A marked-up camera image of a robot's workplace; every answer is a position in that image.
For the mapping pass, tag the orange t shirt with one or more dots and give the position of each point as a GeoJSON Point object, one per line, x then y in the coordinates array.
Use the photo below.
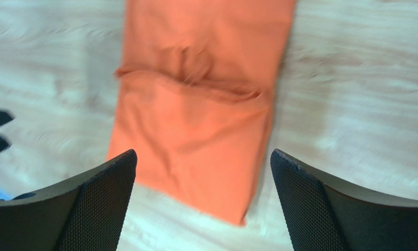
{"type": "Point", "coordinates": [196, 96]}

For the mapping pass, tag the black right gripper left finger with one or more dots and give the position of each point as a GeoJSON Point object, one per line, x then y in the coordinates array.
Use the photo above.
{"type": "Point", "coordinates": [84, 212]}

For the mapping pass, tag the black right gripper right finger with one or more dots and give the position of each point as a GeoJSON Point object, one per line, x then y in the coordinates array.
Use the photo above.
{"type": "Point", "coordinates": [325, 212]}

